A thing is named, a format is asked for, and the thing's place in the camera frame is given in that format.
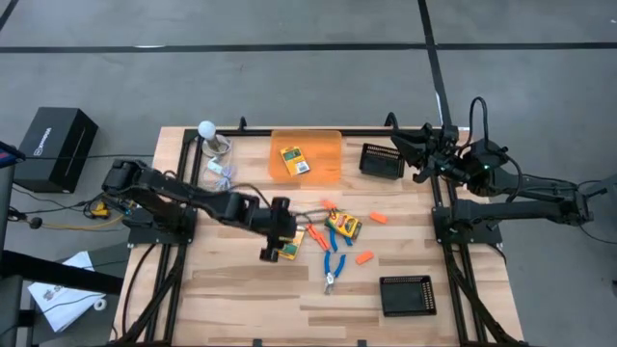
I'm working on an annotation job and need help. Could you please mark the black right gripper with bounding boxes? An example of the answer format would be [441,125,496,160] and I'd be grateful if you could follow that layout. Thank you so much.
[390,122,471,185]

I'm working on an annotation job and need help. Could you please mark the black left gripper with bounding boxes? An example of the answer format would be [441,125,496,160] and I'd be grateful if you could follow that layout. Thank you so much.
[258,196,298,264]

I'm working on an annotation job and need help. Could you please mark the yellow green crayon box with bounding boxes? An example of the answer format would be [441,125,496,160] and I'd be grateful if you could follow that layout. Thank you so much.
[280,146,311,177]
[325,209,363,241]
[278,229,307,262]

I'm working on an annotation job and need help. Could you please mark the black plastic mesh basket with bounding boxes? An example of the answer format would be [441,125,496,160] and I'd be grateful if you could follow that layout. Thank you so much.
[358,142,406,181]
[378,275,438,318]

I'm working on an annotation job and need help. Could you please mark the blue handled pliers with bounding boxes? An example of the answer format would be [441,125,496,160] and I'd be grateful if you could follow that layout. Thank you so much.
[321,250,348,296]
[329,226,356,254]

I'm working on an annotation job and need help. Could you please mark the orange translucent plastic bin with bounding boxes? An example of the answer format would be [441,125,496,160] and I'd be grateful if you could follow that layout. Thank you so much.
[268,128,343,187]

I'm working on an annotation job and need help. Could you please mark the grey metal stand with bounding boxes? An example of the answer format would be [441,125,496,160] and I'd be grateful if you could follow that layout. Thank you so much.
[576,173,617,203]

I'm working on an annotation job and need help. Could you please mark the white paper sheets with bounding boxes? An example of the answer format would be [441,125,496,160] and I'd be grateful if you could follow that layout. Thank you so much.
[27,250,107,334]

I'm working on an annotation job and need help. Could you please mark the black cardboard box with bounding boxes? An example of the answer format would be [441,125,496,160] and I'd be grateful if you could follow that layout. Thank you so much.
[13,106,100,194]

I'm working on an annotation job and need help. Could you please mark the dark device with red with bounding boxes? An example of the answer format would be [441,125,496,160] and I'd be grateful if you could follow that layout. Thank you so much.
[0,140,26,170]

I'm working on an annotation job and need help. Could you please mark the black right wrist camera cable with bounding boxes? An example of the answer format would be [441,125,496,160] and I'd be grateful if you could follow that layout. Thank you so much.
[469,95,491,146]

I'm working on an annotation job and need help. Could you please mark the white power cable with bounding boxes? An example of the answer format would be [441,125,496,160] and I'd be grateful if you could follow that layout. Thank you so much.
[201,156,238,192]

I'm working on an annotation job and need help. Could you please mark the black aluminium table frame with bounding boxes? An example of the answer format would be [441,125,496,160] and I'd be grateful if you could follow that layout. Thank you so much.
[108,115,531,347]

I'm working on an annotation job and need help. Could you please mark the yellow cable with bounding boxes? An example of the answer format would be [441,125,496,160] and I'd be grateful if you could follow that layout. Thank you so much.
[40,185,139,231]

